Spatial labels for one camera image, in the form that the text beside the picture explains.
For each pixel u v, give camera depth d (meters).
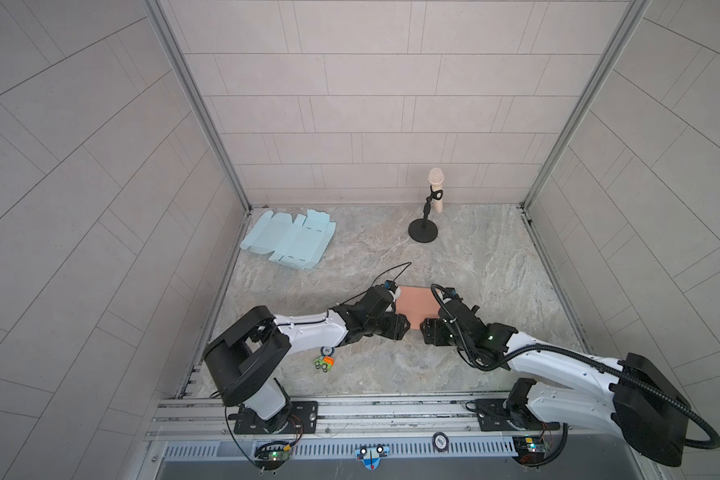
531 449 0.68
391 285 0.77
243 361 0.43
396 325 0.73
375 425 0.71
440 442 0.68
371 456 0.65
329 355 0.81
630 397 0.41
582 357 0.47
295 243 1.06
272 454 0.65
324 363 0.77
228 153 1.02
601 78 0.81
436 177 0.89
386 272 0.68
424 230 1.08
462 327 0.62
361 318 0.65
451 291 0.74
